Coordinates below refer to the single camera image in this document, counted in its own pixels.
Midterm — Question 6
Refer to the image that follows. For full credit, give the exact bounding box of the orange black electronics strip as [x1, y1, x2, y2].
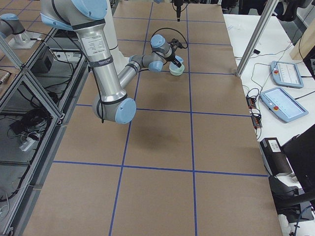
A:
[246, 96, 262, 130]

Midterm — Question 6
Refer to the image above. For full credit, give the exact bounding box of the mint green bowl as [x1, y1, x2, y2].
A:
[169, 63, 185, 76]

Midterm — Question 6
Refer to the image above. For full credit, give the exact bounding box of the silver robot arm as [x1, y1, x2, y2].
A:
[0, 0, 111, 56]
[40, 0, 184, 124]

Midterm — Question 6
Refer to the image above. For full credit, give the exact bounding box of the light blue plastic cup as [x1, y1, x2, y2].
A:
[176, 55, 184, 65]

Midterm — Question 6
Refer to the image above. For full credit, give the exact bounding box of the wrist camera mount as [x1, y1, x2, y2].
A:
[169, 38, 187, 52]

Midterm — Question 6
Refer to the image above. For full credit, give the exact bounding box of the black box on desk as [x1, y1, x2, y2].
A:
[259, 138, 292, 177]

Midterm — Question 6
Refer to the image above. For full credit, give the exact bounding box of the far teach pendant tablet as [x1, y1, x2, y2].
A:
[270, 61, 304, 89]

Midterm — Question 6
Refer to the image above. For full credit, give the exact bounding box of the white camera pole base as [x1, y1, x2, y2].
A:
[104, 0, 129, 71]

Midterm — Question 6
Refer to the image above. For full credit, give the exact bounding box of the aluminium frame post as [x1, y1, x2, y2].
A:
[235, 0, 278, 77]

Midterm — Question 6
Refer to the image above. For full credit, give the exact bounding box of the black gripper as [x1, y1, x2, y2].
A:
[167, 54, 182, 68]
[173, 0, 183, 22]

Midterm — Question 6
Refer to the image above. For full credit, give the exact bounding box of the brown paper table cover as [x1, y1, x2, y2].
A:
[24, 1, 282, 236]

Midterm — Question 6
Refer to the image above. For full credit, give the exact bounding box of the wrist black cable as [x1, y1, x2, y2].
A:
[150, 27, 188, 50]

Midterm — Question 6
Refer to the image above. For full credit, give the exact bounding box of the near teach pendant tablet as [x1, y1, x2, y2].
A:
[260, 87, 309, 123]

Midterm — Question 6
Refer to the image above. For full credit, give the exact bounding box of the teach pendant tablet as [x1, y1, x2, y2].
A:
[260, 87, 309, 123]
[270, 61, 304, 89]

